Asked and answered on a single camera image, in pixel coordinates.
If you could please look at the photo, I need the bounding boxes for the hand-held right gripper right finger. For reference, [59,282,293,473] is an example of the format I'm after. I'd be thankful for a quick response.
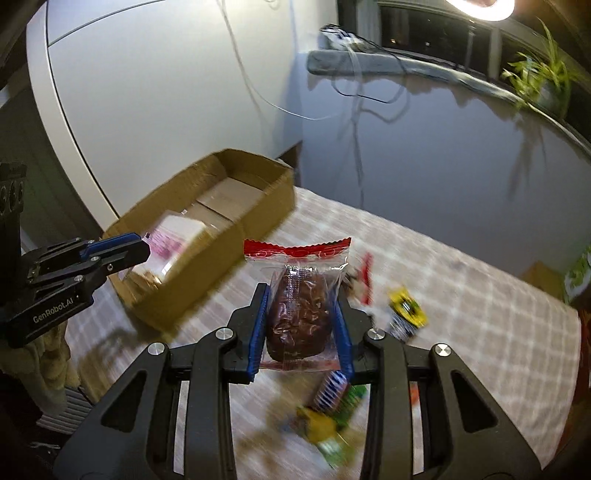
[333,295,543,480]

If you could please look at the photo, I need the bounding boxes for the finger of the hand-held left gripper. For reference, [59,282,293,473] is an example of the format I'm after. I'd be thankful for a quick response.
[27,233,151,278]
[30,249,151,305]

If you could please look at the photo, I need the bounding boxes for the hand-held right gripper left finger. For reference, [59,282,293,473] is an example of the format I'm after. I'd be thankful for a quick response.
[55,282,271,480]

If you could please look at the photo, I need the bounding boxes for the blue striped candy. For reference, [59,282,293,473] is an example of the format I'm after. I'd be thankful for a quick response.
[311,371,349,411]

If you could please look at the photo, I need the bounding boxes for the pink white snack packet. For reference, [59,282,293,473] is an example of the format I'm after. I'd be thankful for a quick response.
[137,211,207,278]

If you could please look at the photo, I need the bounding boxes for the yellow black candy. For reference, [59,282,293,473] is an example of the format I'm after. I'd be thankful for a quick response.
[385,286,428,342]

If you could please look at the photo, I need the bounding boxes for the red black cake clear packet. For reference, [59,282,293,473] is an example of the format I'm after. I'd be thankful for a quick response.
[348,251,377,305]

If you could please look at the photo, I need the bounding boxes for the green snack packet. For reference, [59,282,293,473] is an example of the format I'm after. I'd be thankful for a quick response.
[316,385,370,472]

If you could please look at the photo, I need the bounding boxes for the cardboard box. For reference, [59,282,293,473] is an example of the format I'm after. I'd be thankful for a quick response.
[102,148,296,330]

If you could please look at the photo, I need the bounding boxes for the beige towel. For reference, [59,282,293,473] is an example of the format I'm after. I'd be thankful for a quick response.
[0,318,70,416]

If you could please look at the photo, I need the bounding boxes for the yellow snack packet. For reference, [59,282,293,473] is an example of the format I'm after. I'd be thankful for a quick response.
[295,405,345,444]

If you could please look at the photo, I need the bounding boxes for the plaid blanket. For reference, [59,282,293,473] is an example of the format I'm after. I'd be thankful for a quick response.
[69,185,583,480]

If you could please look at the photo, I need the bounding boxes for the white cabinet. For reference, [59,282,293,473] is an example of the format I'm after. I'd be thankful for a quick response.
[25,0,305,227]

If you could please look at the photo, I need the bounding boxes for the small brown box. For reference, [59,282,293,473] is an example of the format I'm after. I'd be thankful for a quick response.
[519,261,566,301]

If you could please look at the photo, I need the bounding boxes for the green printed box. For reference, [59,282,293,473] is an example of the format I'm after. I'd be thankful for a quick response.
[563,249,591,303]

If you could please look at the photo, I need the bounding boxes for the white power strip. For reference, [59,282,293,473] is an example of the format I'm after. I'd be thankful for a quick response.
[321,25,370,51]

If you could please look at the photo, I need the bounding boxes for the window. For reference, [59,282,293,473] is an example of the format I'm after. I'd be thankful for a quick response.
[337,0,591,97]

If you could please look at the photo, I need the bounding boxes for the green potted plant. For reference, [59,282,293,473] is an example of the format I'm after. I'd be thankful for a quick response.
[501,18,583,116]

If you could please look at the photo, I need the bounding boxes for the thick white cable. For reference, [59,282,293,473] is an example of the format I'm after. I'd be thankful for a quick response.
[348,46,368,206]

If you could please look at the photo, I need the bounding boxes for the thin white cable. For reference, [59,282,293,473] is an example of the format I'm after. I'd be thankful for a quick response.
[217,0,358,121]

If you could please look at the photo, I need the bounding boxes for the black cable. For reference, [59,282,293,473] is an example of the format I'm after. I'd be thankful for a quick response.
[331,37,410,123]

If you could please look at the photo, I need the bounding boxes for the ring lamp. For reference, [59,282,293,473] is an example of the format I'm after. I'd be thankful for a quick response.
[445,0,515,21]

